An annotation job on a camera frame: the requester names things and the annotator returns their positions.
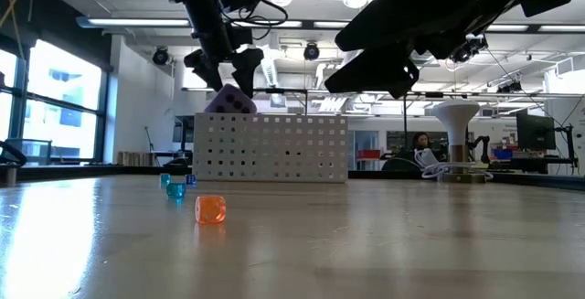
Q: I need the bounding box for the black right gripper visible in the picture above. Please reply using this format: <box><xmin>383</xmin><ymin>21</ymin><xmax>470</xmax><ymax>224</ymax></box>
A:
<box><xmin>324</xmin><ymin>0</ymin><xmax>522</xmax><ymax>100</ymax></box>

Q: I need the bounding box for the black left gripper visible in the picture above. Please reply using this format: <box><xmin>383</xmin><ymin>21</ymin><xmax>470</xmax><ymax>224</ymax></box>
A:
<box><xmin>184</xmin><ymin>27</ymin><xmax>265</xmax><ymax>100</ymax></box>

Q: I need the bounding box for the large purple foam die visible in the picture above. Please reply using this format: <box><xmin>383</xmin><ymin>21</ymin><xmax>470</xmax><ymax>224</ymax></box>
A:
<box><xmin>204</xmin><ymin>83</ymin><xmax>259</xmax><ymax>115</ymax></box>

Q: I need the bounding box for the small orange translucent die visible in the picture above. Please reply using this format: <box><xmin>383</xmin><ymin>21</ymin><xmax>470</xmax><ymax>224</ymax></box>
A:
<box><xmin>195</xmin><ymin>195</ymin><xmax>228</xmax><ymax>225</ymax></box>

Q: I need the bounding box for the long ceiling light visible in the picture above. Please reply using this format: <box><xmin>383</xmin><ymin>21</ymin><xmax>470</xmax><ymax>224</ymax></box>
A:
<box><xmin>484</xmin><ymin>24</ymin><xmax>531</xmax><ymax>33</ymax></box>
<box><xmin>537</xmin><ymin>24</ymin><xmax>585</xmax><ymax>33</ymax></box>
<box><xmin>76</xmin><ymin>15</ymin><xmax>191</xmax><ymax>29</ymax></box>
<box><xmin>230</xmin><ymin>19</ymin><xmax>303</xmax><ymax>29</ymax></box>

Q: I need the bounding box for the dark background monitor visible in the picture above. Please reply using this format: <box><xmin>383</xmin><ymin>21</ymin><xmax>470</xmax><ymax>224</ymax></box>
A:
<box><xmin>172</xmin><ymin>114</ymin><xmax>196</xmax><ymax>144</ymax></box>

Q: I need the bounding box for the person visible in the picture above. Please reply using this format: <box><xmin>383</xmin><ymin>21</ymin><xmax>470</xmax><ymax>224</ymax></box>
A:
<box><xmin>409</xmin><ymin>132</ymin><xmax>452</xmax><ymax>163</ymax></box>

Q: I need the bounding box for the white mushroom table lamp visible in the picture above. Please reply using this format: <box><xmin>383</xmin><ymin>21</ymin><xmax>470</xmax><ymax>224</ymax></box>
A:
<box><xmin>431</xmin><ymin>99</ymin><xmax>487</xmax><ymax>185</ymax></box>

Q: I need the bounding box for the black background office chair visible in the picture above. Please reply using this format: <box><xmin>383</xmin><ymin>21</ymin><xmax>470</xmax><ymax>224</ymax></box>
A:
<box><xmin>381</xmin><ymin>155</ymin><xmax>422</xmax><ymax>173</ymax></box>

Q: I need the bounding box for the white perforated metal basket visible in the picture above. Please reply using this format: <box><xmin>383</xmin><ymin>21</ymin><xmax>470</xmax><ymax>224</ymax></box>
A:
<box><xmin>192</xmin><ymin>112</ymin><xmax>349</xmax><ymax>184</ymax></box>

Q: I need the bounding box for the wooden blocks stack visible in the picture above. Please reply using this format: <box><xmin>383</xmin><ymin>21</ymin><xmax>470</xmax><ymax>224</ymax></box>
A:
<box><xmin>117</xmin><ymin>151</ymin><xmax>153</xmax><ymax>167</ymax></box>

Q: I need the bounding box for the large glass window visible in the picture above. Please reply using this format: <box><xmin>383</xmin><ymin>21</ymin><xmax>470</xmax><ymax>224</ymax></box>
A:
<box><xmin>0</xmin><ymin>37</ymin><xmax>109</xmax><ymax>166</ymax></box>

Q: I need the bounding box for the black computer monitor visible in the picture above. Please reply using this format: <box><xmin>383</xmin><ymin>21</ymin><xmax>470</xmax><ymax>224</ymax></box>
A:
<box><xmin>516</xmin><ymin>112</ymin><xmax>557</xmax><ymax>152</ymax></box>

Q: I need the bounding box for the white coiled lamp cable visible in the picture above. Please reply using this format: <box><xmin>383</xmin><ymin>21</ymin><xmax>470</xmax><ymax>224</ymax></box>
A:
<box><xmin>413</xmin><ymin>147</ymin><xmax>495</xmax><ymax>181</ymax></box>

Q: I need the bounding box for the black aluminium table frame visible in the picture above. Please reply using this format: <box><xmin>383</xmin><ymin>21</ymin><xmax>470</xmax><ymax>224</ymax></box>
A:
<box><xmin>0</xmin><ymin>140</ymin><xmax>585</xmax><ymax>193</ymax></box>

